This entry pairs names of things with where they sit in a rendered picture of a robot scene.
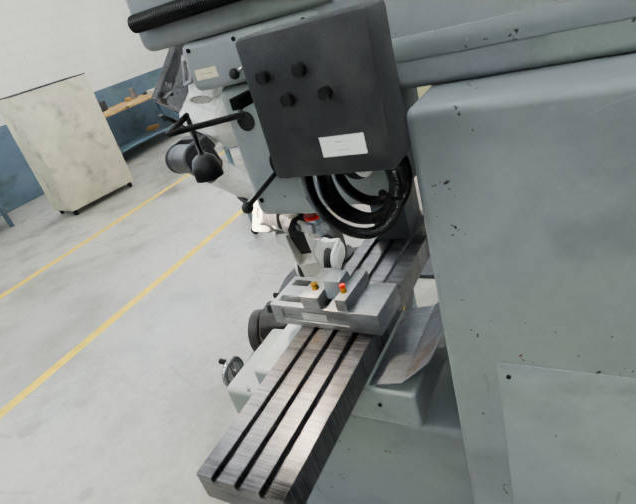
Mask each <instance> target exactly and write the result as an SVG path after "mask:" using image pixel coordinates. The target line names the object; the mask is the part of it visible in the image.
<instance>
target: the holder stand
mask: <svg viewBox="0 0 636 504"><path fill-rule="evenodd" d="M412 181H413V182H412V183H413V184H412V189H411V193H410V196H409V198H408V200H407V202H406V204H405V205H404V206H403V208H402V209H401V213H400V215H399V218H398V220H397V222H396V223H395V225H394V226H393V227H392V228H391V229H390V230H389V231H388V232H387V233H385V234H383V235H382V236H379V237H377V238H378V240H389V239H403V238H410V237H411V234H412V231H413V228H414V225H415V222H416V219H417V216H418V213H419V210H420V209H419V203H418V198H417V192H416V187H415V181H414V179H413V180H412ZM381 207H382V206H380V207H379V206H378V207H377V206H376V207H375V206H370V208H371V212H375V211H377V210H378V209H380V208H381Z"/></svg>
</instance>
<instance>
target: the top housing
mask: <svg viewBox="0 0 636 504"><path fill-rule="evenodd" d="M125 1H126V4H127V6H128V9H129V11H130V14H131V15H133V14H136V13H139V12H142V11H144V10H148V9H150V8H153V7H156V6H159V5H162V4H165V3H168V2H170V1H174V0H125ZM331 1H332V0H242V1H239V2H236V3H232V4H229V5H226V6H223V7H219V8H216V9H213V10H211V11H206V12H204V13H201V14H197V15H194V16H192V17H188V18H185V19H181V20H178V21H176V22H172V23H169V24H165V25H163V26H159V27H156V28H153V29H150V30H147V31H143V32H140V33H138V34H139V36H140V39H141V41H142V44H143V45H144V47H145V48H146V49H147V50H149V51H159V50H163V49H166V48H170V47H174V46H177V45H181V44H184V43H188V42H191V41H195V40H199V39H202V38H206V37H209V36H213V35H216V34H220V33H224V32H227V31H231V30H234V29H238V28H241V27H245V26H249V25H252V24H256V23H259V22H263V21H266V20H270V19H273V18H277V17H280V16H284V15H287V14H291V13H294V12H298V11H302V10H305V9H309V8H312V7H316V6H319V5H323V4H327V3H329V2H331Z"/></svg>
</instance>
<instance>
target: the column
mask: <svg viewBox="0 0 636 504"><path fill-rule="evenodd" d="M406 118H407V125H408V131H409V137H410V142H411V148H412V154H413V159H414V165H415V170H416V176H417V182H418V187H419V193H420V199H421V204H422V210H423V216H424V221H425V227H426V232H427V238H428V244H429V249H430V255H431V261H432V266H433V272H434V277H435V283H436V289H437V294H438V300H439V306H440V311H441V317H442V323H443V328H444V334H445V339H446V345H447V351H448V356H449V362H450V368H451V373H452V379H453V385H454V390H455V396H456V401H457V407H458V413H459V418H460V424H461V430H462V435H463V441H464V447H465V452H466V458H467V463H468V469H469V475H470V480H471V486H472V492H473V497H474V503H475V504H636V52H630V53H624V54H618V55H612V56H605V57H599V58H593V59H587V60H581V61H575V62H569V63H563V64H557V65H551V66H545V67H538V68H532V69H526V70H520V71H514V72H508V73H502V74H496V75H490V76H484V77H478V78H471V79H465V80H459V81H453V82H447V83H441V84H435V85H432V86H431V87H430V88H429V89H428V90H427V91H426V92H425V93H424V94H423V95H422V96H421V97H420V98H419V99H418V101H417V102H416V103H415V104H414V105H413V106H412V107H411V108H410V109H409V111H408V113H407V116H406Z"/></svg>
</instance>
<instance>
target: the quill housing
mask: <svg viewBox="0 0 636 504"><path fill-rule="evenodd" d="M248 89H249V86H248V83H247V82H243V83H238V84H234V85H229V86H224V88H223V89H222V92H221V97H222V101H223V104H224V107H225V110H226V113H227V115H229V114H230V115H231V114H234V113H237V112H238V113H239V111H238V110H237V111H233V110H232V108H231V105H230V102H229V99H231V98H233V97H235V96H237V95H239V94H240V93H242V92H244V91H246V90H248ZM243 111H244V112H245V114H246V116H245V118H242V119H238V120H233V121H230V124H231V127H232V130H233V133H234V136H235V139H236V142H237V145H238V147H239V150H240V153H241V156H242V159H243V162H244V165H245V168H246V170H247V173H248V176H249V179H250V182H251V185H252V188H253V191H254V194H256V193H257V191H258V190H259V189H260V188H261V186H262V185H263V184H264V183H265V181H266V180H267V179H268V178H269V176H270V175H271V174H272V173H273V170H272V168H271V166H270V162H269V157H270V153H269V149H268V146H267V143H266V140H265V137H264V134H263V131H262V127H261V124H260V121H259V118H258V115H257V112H256V108H255V105H254V103H252V104H251V105H249V106H247V107H245V108H243ZM301 181H302V180H301V177H292V178H278V176H276V178H275V179H274V180H273V181H272V182H271V184H270V185H269V186H268V187H267V189H266V190H265V191H264V192H263V193H262V195H261V196H260V197H259V198H258V200H257V202H258V205H259V207H260V209H261V211H262V212H264V213H265V214H297V213H315V211H313V210H314V209H312V207H311V205H310V203H309V202H308V201H307V199H306V195H305V193H304V191H303V187H302V182H301Z"/></svg>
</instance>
